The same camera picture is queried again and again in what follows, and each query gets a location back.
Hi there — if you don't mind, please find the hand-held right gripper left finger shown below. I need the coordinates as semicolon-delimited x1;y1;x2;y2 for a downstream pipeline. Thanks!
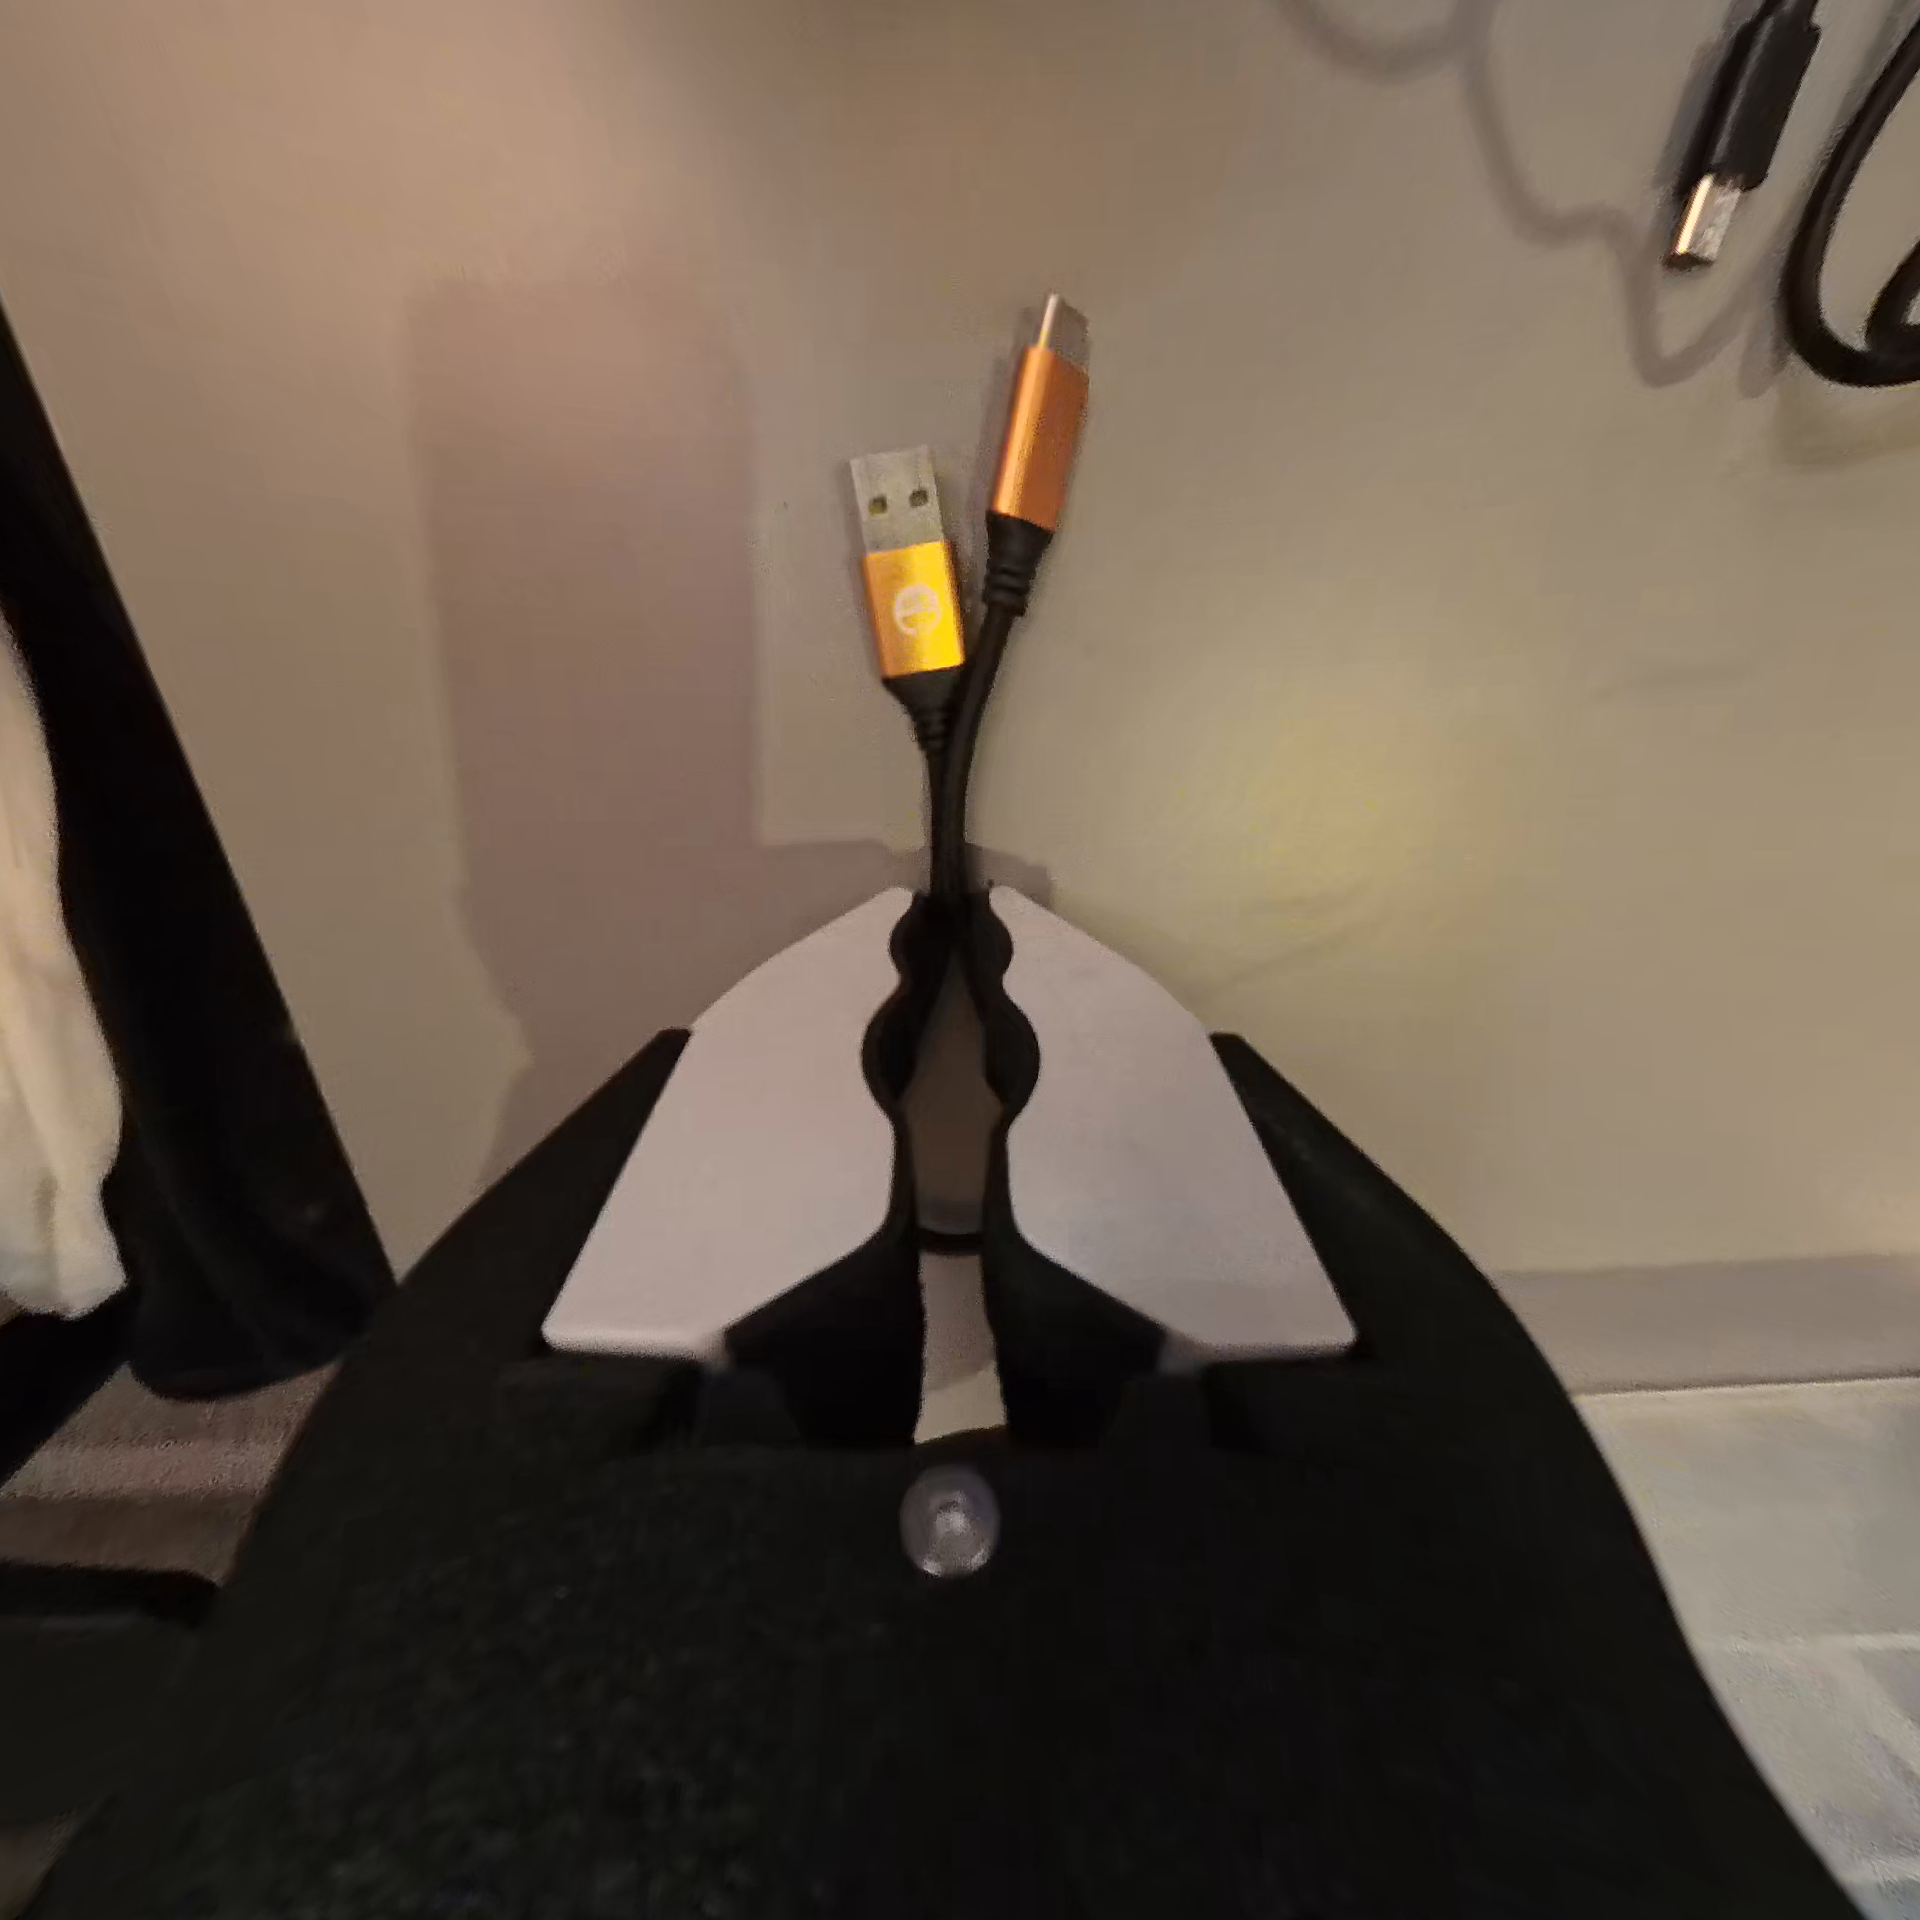
539;888;925;1446

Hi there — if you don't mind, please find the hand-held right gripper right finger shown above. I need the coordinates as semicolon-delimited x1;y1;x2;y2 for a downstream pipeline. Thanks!
959;888;1361;1446

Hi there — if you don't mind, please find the short cable with orange plugs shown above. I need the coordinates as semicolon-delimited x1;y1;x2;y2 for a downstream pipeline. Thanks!
844;289;1090;1255

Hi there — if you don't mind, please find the thick black hub cable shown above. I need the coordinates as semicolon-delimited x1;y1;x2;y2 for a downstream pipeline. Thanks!
1793;35;1920;396

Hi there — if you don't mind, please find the grey desk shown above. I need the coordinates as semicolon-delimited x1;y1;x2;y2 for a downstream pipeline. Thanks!
0;0;1920;1404

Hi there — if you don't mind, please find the person's dark clothing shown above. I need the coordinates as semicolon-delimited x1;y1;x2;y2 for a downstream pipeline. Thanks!
0;299;397;1404

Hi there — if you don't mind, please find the cream cloth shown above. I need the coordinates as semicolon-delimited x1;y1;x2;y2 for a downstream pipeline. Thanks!
0;621;131;1321

